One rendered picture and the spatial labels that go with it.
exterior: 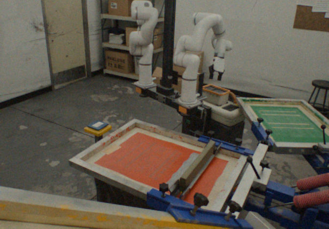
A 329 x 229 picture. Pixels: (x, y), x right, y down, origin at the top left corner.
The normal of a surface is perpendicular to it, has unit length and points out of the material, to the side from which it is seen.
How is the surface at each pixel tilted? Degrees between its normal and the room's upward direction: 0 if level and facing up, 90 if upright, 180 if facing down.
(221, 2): 90
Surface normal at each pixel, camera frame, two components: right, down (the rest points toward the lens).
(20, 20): 0.87, 0.22
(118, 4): -0.55, 0.30
